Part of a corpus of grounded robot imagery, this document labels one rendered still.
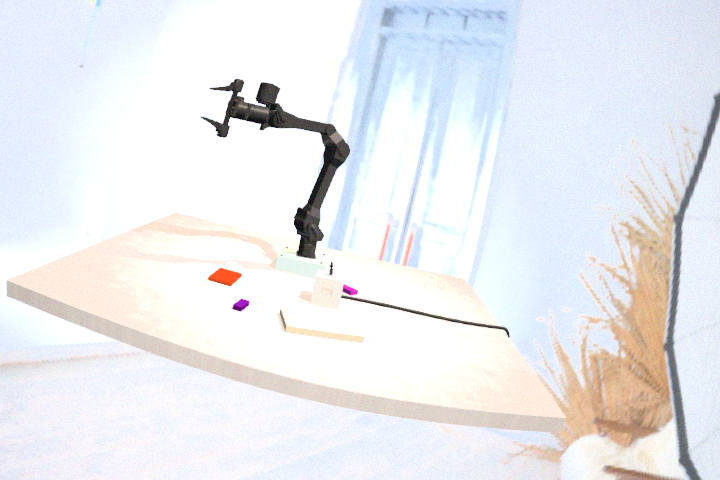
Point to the orange rectangular block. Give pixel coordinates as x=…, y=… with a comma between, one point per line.
x=225, y=276

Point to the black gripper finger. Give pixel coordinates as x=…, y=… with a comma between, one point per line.
x=214, y=123
x=226, y=88

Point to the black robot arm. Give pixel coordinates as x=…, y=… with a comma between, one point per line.
x=307, y=218

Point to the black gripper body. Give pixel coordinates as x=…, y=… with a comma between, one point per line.
x=239, y=110

